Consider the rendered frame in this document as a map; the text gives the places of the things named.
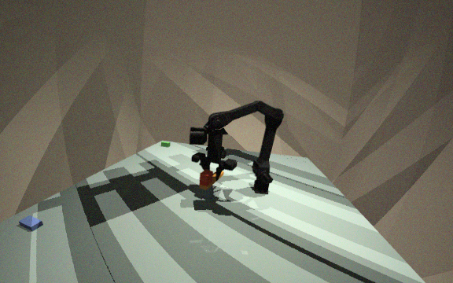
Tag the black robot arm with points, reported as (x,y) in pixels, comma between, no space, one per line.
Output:
(217,120)

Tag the blue flat block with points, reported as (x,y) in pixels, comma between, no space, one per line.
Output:
(31,223)

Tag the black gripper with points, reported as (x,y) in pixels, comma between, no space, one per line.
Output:
(214,156)

